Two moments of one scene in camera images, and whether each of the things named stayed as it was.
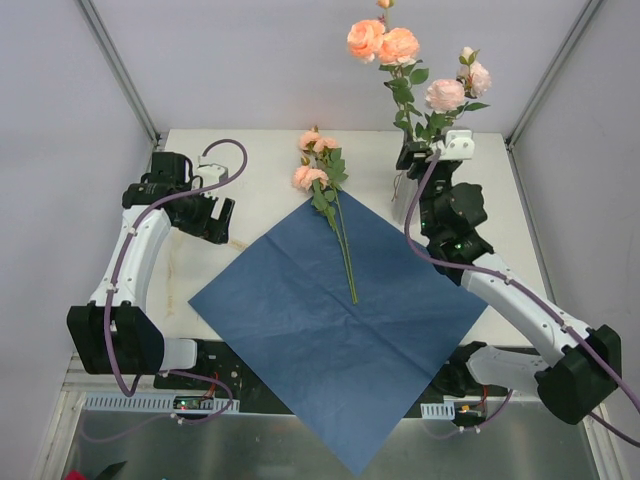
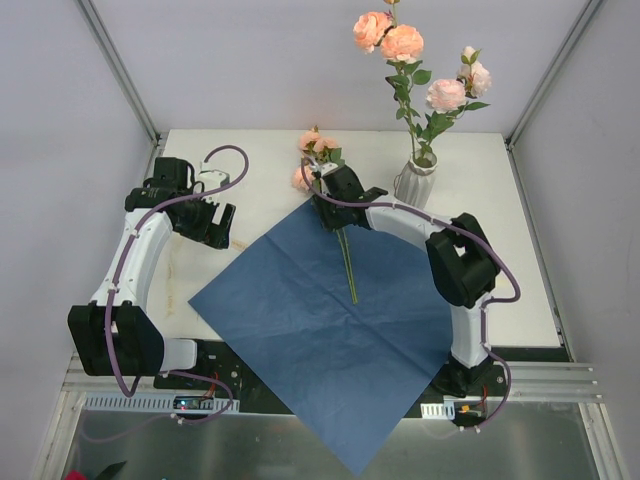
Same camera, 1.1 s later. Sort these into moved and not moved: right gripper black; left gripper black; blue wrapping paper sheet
Moved: right gripper black
Not moved: blue wrapping paper sheet; left gripper black
